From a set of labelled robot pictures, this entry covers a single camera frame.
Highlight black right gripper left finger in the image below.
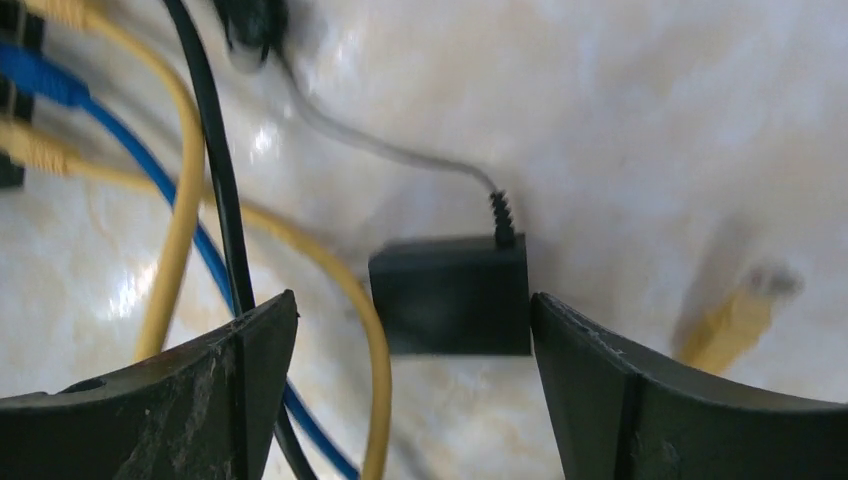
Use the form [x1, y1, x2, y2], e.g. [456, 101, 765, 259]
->
[1, 291, 298, 479]

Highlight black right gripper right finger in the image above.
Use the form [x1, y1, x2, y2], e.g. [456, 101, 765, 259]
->
[531, 293, 847, 479]

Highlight blue ethernet cable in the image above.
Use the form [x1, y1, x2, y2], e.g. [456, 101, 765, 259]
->
[0, 42, 362, 480]

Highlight yellow ethernet cable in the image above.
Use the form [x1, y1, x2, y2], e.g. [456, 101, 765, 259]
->
[26, 0, 208, 364]
[0, 119, 806, 480]

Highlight black power adapter left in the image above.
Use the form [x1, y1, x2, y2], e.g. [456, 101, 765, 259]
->
[368, 233, 532, 356]

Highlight black network switch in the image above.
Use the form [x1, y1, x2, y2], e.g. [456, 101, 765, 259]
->
[1, 0, 44, 190]

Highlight thin black adapter cord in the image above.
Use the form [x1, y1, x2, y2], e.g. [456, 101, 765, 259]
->
[215, 0, 518, 251]

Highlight black cable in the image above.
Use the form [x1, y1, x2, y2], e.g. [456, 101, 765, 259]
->
[162, 0, 319, 480]

